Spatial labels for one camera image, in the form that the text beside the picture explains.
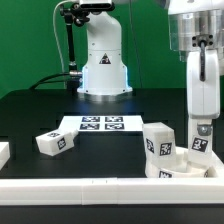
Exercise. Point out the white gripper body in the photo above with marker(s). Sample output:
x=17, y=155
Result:
x=203, y=84

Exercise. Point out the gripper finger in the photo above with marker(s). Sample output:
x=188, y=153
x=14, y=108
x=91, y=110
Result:
x=204, y=129

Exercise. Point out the white round stool seat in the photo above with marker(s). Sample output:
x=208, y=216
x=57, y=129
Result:
x=183, y=168

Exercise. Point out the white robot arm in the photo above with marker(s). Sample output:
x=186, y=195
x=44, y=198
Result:
x=196, y=30

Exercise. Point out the white marker sheet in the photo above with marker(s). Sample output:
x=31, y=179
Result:
x=128, y=123

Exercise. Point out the white front border rail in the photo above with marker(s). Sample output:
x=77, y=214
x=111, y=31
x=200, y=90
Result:
x=113, y=191

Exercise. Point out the black camera stand pole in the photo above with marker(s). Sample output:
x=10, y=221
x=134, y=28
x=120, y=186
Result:
x=73, y=15

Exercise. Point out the white left border rail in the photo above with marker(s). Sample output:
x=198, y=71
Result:
x=4, y=153

